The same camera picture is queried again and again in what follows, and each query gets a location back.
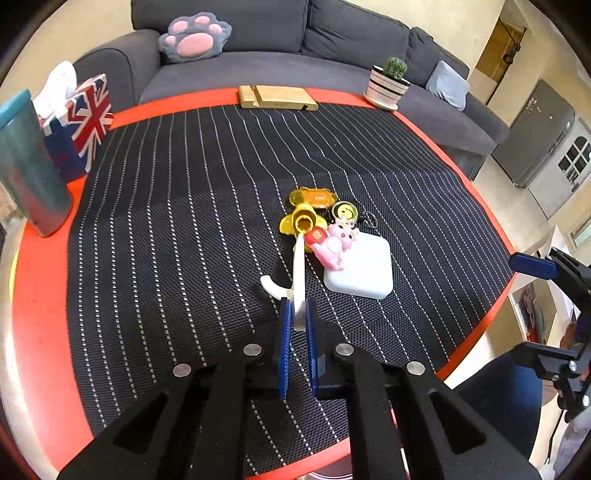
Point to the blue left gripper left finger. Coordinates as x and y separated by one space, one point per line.
283 346

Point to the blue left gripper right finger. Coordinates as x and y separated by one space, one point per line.
310 315

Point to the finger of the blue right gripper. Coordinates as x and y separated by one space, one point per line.
533 266

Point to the white square box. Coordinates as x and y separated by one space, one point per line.
368 270

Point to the yellow smiley badge reel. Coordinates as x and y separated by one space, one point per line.
347 212

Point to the person leg blue trousers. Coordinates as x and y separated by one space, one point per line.
509 397

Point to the yellow duck toy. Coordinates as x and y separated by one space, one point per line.
302 220

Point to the orange yellow cat tag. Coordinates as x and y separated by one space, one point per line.
318 198

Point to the grey refrigerator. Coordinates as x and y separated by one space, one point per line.
535 134

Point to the dark striped table mat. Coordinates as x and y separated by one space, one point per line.
277 258

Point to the light blue pillow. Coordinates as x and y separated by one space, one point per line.
448 85

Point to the wooden phone stand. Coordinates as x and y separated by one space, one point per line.
275 97

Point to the potted cactus striped pot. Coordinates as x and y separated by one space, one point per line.
387 84

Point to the dark grey sofa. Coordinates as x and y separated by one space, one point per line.
329 45

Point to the union jack tissue box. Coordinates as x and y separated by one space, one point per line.
75 118

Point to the teal tumbler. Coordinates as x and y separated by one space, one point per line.
27 171

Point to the cat paw cushion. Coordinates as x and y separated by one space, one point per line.
196 37

